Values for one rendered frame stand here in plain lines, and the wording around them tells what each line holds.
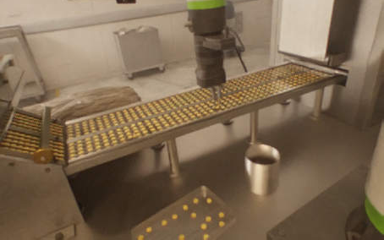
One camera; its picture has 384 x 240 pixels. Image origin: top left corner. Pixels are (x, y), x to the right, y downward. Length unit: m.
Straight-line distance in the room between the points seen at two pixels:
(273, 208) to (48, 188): 0.48
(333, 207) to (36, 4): 4.16
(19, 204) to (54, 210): 0.07
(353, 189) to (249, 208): 0.22
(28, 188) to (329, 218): 0.55
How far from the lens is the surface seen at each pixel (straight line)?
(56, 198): 0.64
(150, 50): 3.98
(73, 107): 0.83
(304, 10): 0.92
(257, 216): 0.62
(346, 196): 0.53
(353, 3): 0.90
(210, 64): 0.66
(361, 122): 0.96
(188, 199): 0.65
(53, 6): 4.30
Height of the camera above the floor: 1.27
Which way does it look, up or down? 27 degrees down
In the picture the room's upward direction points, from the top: 6 degrees counter-clockwise
